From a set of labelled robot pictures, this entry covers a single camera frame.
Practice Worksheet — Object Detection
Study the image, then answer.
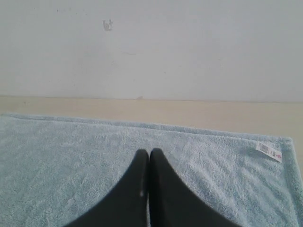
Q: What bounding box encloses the light blue fluffy towel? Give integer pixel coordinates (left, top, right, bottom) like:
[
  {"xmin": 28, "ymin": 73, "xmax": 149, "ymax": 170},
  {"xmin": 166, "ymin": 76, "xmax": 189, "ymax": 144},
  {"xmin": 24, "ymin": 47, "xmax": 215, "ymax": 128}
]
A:
[{"xmin": 0, "ymin": 113, "xmax": 303, "ymax": 227}]

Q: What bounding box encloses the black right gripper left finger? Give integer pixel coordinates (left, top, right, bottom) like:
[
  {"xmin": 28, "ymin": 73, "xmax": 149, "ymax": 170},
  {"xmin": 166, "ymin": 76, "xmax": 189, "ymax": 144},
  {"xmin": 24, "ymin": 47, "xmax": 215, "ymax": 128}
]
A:
[{"xmin": 67, "ymin": 149, "xmax": 149, "ymax": 227}]

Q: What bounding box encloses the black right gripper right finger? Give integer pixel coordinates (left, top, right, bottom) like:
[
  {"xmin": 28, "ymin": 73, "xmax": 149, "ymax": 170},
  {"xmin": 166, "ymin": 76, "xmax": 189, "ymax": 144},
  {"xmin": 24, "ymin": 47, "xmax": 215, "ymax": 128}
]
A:
[{"xmin": 149, "ymin": 148, "xmax": 233, "ymax": 227}]

